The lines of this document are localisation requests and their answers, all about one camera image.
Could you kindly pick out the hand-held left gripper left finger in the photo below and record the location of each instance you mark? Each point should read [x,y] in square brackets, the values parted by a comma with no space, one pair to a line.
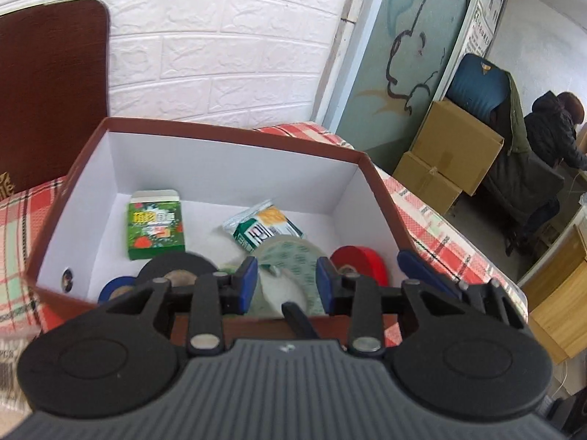
[247,279]

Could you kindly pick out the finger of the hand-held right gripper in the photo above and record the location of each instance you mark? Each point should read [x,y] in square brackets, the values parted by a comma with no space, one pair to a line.
[415,263]
[298,320]

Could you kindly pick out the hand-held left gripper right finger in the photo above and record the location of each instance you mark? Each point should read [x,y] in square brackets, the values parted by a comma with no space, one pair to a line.
[323,284]

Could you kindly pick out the clear tape roll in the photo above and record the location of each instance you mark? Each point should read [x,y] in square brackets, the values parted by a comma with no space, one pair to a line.
[289,261]

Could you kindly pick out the red tape roll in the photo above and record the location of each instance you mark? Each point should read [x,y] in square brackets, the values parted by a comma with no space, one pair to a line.
[367,261]

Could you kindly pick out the green and white packet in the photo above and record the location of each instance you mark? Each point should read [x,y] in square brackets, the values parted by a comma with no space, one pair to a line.
[257,229]

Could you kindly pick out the black tape roll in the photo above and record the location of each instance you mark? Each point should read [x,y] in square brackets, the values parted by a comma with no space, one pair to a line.
[183,263]

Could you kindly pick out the small green printed box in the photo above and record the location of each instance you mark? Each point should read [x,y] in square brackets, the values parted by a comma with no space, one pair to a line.
[153,233]

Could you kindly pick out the brown cardboard box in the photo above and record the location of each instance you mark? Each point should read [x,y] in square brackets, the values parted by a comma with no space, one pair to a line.
[206,183]

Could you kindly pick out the blue tape roll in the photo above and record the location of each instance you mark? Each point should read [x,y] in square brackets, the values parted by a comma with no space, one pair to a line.
[112,286]

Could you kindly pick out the small cardboard box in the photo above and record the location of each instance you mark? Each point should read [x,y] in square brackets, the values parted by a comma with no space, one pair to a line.
[426,188]

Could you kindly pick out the large cardboard box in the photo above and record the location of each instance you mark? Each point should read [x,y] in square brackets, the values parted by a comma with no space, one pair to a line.
[454,146]

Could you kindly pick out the dark green jacket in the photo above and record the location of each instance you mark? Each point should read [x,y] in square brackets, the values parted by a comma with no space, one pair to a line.
[518,178]

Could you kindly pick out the light wooden desk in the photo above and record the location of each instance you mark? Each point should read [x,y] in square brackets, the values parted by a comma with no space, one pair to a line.
[559,293]

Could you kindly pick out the pale green painted door panel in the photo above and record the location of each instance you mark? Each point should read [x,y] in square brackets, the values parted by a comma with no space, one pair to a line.
[412,101]

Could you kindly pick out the blue office chair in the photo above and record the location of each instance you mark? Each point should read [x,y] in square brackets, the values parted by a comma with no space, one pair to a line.
[477,87]

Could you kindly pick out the black object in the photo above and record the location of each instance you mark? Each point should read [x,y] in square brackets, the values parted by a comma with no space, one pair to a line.
[568,415]

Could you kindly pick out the clear plastic packet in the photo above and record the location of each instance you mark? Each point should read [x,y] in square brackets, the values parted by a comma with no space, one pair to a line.
[16,366]

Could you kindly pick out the brown box lid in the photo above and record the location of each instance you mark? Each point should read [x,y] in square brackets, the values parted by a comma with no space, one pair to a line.
[50,101]

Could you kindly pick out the white wall poster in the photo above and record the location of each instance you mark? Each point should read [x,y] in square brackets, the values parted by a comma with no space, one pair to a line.
[486,23]

